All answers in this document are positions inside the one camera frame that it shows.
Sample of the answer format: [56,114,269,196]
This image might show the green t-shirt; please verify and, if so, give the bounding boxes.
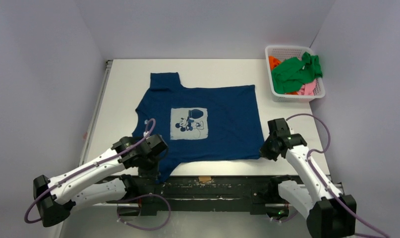
[271,52,323,94]

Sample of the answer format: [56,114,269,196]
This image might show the black mounting base rail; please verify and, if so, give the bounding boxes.
[98,176,330,217]

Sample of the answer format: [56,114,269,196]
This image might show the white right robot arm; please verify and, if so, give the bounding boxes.
[260,118,357,238]

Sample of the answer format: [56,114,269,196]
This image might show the white plastic laundry basket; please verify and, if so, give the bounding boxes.
[265,45,325,102]

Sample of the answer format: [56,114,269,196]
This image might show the navy blue printed t-shirt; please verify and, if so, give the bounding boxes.
[133,72,264,182]

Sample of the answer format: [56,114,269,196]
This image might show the orange t-shirt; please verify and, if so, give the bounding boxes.
[268,56,282,71]

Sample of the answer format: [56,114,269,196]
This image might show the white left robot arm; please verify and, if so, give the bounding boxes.
[33,134,169,227]

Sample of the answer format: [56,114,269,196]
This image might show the pink t-shirt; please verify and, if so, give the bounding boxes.
[296,79,317,96]

